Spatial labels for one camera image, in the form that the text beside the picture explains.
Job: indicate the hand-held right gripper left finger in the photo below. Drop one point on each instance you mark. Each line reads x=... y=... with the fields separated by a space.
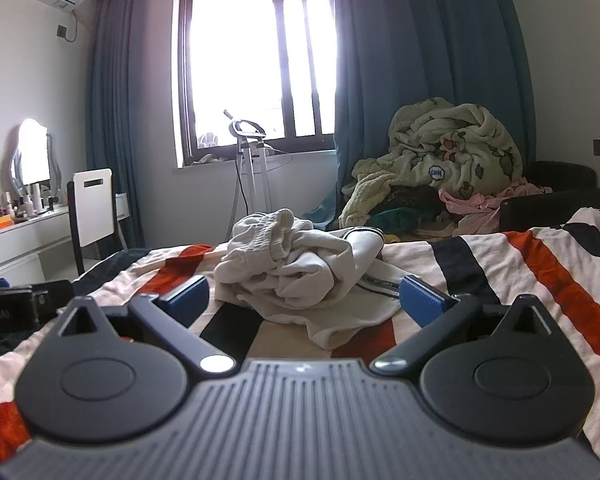
x=182 y=300

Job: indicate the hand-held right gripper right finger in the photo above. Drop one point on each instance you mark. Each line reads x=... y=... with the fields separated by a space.
x=422 y=302

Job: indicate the white sweatshirt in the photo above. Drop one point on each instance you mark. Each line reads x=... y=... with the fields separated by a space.
x=300 y=270

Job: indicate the white dressing table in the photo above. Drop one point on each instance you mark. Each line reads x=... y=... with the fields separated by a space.
x=20 y=245

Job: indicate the yellow cloth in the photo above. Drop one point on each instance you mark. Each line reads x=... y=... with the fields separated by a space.
x=392 y=236

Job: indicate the green cloth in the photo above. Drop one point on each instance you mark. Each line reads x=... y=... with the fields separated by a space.
x=395 y=220

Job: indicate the dark patterned cloth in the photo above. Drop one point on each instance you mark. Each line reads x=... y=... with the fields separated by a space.
x=415 y=200

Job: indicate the group of cosmetic bottles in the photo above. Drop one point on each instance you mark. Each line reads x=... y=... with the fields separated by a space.
x=30 y=205

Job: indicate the pink cloth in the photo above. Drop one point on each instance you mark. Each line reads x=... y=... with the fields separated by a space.
x=472 y=210

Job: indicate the orange black white striped blanket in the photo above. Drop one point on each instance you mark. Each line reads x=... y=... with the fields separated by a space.
x=530 y=280

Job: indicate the metal floor stand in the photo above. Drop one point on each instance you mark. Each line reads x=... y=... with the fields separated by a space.
x=252 y=170

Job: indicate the wavy framed mirror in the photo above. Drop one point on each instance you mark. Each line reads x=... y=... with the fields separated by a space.
x=32 y=150

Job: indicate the small white cloth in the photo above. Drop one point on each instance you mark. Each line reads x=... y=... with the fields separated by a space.
x=210 y=142

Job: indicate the cream printed fleece blanket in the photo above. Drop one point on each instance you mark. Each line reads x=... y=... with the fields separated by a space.
x=455 y=140

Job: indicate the black sofa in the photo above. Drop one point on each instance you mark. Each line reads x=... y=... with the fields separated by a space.
x=560 y=180

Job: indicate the blue curtain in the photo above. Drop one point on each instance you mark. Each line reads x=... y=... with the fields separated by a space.
x=430 y=35
x=115 y=110

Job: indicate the dark framed window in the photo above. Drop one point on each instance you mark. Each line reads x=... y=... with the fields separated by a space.
x=260 y=50

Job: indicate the black power plug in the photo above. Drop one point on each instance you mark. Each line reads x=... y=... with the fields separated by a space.
x=61 y=31

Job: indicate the white chair with black frame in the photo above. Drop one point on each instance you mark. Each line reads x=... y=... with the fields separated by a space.
x=92 y=210

